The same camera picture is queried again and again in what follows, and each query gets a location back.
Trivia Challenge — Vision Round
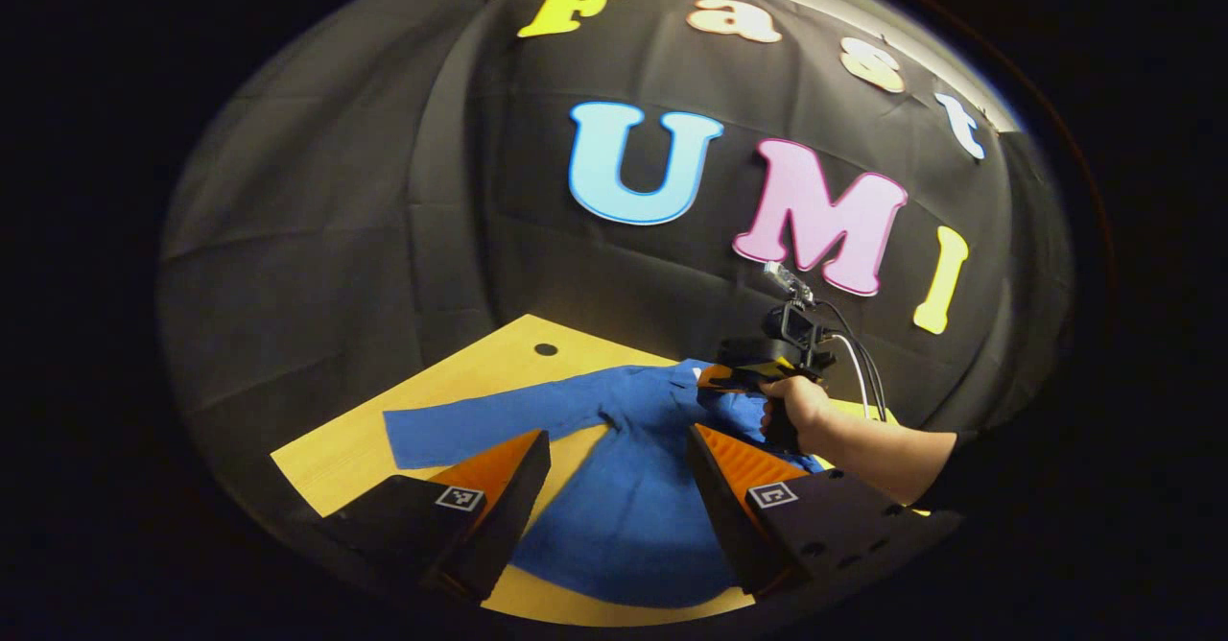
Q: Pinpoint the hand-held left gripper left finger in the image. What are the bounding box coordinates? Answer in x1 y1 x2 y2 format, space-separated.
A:
321 428 553 604

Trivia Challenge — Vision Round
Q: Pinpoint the white cable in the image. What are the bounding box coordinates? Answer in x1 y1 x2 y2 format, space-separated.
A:
830 334 871 419

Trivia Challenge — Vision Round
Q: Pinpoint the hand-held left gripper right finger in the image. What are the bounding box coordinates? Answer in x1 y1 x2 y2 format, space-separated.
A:
686 422 965 596

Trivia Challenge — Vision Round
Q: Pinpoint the blue corduroy jacket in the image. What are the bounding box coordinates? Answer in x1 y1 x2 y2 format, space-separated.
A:
384 360 826 610

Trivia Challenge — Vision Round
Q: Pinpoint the black cable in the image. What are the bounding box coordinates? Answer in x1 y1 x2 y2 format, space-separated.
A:
815 300 888 421

